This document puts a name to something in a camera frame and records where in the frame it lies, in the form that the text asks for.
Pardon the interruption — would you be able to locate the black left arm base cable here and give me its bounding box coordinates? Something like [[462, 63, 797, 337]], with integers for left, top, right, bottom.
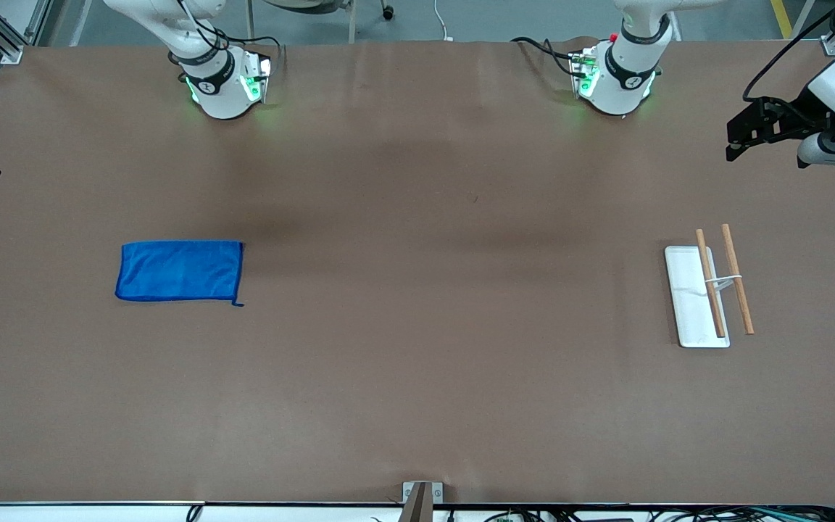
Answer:
[[510, 36, 585, 78]]

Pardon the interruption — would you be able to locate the white towel rack base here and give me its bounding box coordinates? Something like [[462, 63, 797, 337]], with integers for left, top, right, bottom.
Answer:
[[664, 245, 731, 349]]

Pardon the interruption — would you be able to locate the white floor cable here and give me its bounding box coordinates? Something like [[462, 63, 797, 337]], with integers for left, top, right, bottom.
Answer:
[[433, 0, 456, 41]]

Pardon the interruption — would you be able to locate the wooden rack rod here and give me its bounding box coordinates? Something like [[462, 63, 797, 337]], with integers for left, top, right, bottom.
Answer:
[[721, 223, 755, 336], [695, 229, 727, 339]]

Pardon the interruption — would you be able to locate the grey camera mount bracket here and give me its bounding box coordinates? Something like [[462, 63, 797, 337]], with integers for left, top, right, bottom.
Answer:
[[402, 481, 444, 522]]

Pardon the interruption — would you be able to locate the stool base with caster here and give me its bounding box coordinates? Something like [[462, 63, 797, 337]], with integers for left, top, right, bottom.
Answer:
[[246, 0, 396, 44]]

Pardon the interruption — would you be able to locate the blue microfibre towel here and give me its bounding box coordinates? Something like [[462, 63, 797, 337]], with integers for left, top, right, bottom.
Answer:
[[115, 240, 246, 307]]

